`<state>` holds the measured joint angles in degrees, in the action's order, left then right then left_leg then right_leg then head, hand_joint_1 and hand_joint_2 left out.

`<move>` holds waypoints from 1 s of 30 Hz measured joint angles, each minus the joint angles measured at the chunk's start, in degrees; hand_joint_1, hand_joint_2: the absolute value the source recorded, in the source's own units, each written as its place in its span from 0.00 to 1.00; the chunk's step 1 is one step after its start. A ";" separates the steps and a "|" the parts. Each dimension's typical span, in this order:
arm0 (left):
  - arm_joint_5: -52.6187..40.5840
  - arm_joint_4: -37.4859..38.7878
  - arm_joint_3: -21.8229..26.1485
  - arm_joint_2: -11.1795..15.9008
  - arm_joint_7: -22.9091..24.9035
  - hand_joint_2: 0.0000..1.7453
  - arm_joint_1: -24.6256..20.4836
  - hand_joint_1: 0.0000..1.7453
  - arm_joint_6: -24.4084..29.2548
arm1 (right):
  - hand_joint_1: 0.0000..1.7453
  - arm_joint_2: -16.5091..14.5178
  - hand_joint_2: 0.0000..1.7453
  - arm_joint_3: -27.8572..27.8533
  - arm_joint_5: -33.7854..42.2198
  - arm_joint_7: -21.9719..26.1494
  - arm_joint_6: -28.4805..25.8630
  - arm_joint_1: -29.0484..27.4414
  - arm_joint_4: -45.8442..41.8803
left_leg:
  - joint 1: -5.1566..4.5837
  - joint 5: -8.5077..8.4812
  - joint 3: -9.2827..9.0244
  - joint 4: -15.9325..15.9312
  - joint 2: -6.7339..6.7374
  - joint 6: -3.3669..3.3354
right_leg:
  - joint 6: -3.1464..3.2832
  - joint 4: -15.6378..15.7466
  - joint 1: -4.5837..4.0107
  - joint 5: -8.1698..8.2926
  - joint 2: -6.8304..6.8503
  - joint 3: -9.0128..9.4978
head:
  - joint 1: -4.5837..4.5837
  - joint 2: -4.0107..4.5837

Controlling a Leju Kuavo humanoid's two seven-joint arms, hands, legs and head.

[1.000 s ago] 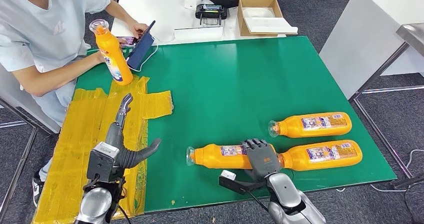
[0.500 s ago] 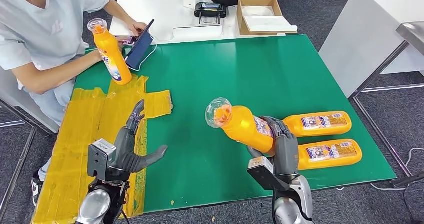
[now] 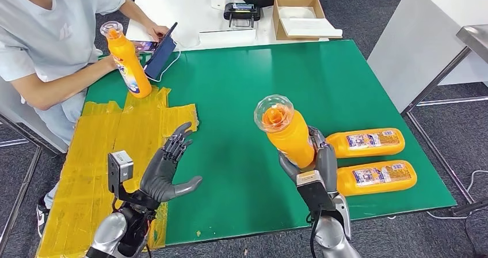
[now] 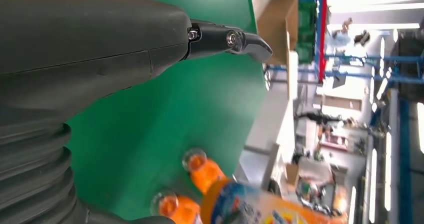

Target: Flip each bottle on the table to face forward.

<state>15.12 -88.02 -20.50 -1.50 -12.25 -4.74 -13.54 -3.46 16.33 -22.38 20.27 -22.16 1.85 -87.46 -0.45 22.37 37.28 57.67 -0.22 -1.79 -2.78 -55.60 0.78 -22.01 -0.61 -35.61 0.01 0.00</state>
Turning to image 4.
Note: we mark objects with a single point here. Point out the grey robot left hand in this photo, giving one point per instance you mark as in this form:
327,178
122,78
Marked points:
82,43

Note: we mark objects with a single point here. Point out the cardboard box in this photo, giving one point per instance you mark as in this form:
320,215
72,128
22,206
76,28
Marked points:
275,27

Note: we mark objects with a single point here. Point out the white side table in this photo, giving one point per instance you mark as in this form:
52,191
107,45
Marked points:
265,129

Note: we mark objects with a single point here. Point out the white foam sheet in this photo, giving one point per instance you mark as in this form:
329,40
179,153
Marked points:
292,76

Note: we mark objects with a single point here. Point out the green plastic crate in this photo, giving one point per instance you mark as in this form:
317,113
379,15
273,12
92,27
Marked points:
307,17
305,48

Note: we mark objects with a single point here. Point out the red upright bar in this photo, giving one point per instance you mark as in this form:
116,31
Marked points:
323,33

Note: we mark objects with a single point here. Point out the person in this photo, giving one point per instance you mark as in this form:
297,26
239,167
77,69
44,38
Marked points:
346,24

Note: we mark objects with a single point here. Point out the blue steel shelving rack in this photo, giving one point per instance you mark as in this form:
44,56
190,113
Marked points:
364,58

